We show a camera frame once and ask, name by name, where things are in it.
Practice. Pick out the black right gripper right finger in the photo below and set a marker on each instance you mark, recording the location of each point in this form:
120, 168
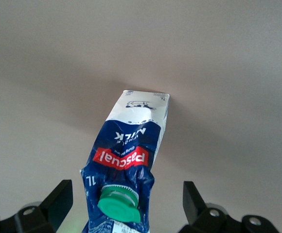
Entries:
204, 213

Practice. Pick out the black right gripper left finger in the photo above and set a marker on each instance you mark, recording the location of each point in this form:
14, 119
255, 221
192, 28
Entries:
46, 211

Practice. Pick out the blue white milk carton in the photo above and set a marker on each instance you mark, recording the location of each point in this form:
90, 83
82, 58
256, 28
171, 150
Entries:
128, 150

